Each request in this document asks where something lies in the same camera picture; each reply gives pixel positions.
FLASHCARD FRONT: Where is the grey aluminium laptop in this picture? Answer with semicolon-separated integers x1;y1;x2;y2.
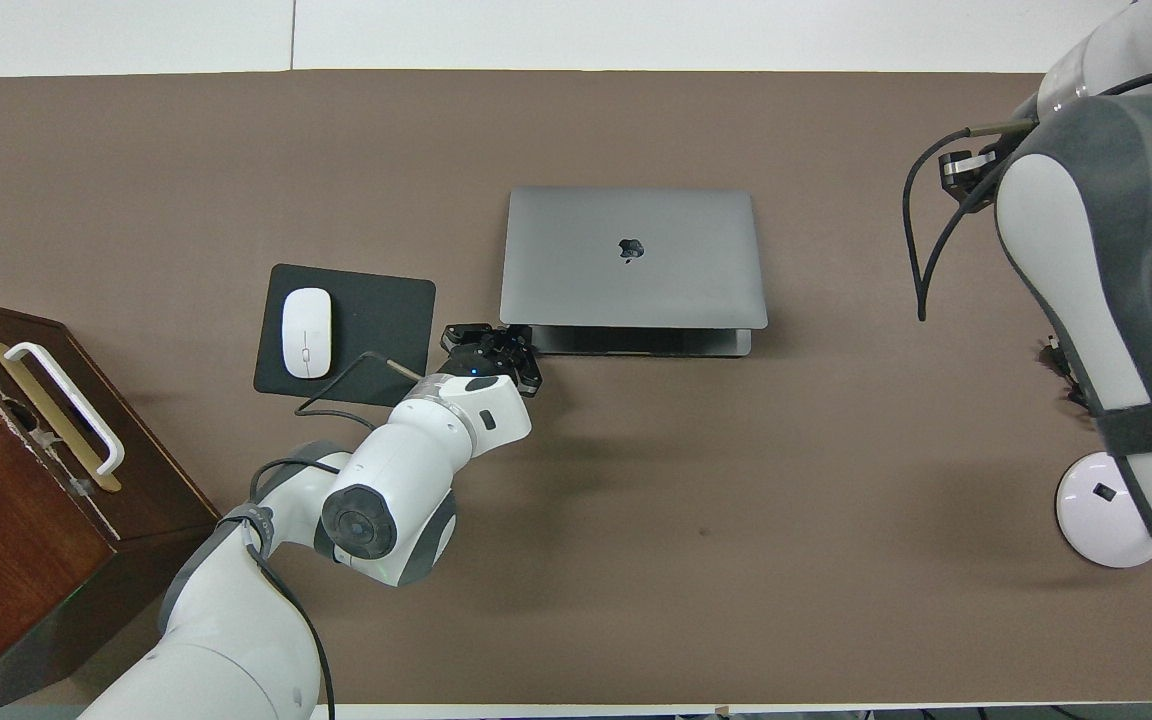
498;187;769;358

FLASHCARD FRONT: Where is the white desk lamp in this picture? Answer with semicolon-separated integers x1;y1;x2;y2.
1055;451;1152;569

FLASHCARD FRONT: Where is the white computer mouse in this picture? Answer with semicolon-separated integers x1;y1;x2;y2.
281;287;334;381

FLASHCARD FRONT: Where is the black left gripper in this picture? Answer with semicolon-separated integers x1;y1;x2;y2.
441;322;545;399

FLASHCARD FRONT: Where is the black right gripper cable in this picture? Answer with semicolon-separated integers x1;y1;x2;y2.
901;65;1152;323

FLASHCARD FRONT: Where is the brown table mat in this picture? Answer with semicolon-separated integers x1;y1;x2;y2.
0;68;1152;708

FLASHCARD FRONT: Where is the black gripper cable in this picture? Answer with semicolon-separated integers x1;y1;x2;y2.
251;349;427;720
901;65;1152;323

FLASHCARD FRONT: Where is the dark brown wooden box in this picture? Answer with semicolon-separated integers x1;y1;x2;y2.
0;292;222;716

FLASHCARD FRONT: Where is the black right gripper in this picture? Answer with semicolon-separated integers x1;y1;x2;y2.
939;94;1042;192

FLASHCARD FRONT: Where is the black lamp power cable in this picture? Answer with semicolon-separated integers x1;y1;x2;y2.
1039;337;1102;416

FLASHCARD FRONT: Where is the black mouse pad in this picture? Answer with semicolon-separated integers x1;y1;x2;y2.
253;263;437;403

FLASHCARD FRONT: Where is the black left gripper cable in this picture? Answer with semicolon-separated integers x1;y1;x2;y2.
251;349;427;720

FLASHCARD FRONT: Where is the white box handle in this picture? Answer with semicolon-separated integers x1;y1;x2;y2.
2;341;126;477

